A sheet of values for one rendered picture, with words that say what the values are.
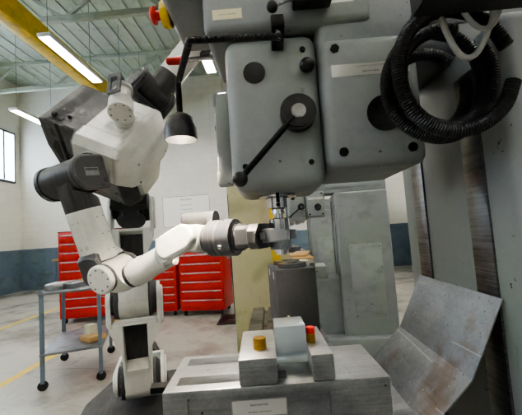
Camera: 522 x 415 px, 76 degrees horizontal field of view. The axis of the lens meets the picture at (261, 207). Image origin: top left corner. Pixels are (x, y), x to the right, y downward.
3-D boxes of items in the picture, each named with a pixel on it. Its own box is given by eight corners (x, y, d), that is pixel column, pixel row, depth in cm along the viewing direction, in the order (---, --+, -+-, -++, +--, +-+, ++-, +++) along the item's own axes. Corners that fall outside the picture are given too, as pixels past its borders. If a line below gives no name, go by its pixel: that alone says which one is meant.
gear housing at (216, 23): (202, 32, 66) (199, -16, 67) (221, 86, 90) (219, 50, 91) (373, 17, 65) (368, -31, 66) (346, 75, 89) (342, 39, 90)
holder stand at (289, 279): (280, 335, 97) (275, 266, 98) (271, 316, 119) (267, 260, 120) (320, 331, 98) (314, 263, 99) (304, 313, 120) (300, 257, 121)
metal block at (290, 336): (277, 364, 55) (274, 327, 56) (275, 351, 61) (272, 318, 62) (308, 361, 55) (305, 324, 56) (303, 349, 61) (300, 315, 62)
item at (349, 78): (329, 168, 63) (318, 36, 65) (314, 185, 87) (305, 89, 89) (431, 160, 63) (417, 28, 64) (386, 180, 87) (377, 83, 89)
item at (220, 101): (217, 184, 74) (212, 93, 76) (220, 187, 78) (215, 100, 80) (235, 184, 74) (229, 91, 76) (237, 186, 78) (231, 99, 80)
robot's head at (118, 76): (115, 116, 95) (101, 94, 89) (116, 98, 100) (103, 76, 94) (137, 111, 95) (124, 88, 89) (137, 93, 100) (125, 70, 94)
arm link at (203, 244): (211, 254, 76) (170, 256, 80) (234, 258, 85) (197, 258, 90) (212, 206, 78) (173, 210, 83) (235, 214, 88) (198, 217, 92)
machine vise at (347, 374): (163, 440, 50) (160, 366, 51) (185, 393, 65) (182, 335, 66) (395, 423, 50) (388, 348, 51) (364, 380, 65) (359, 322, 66)
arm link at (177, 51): (221, 45, 127) (185, 91, 124) (193, 20, 123) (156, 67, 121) (226, 32, 116) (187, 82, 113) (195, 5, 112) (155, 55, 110)
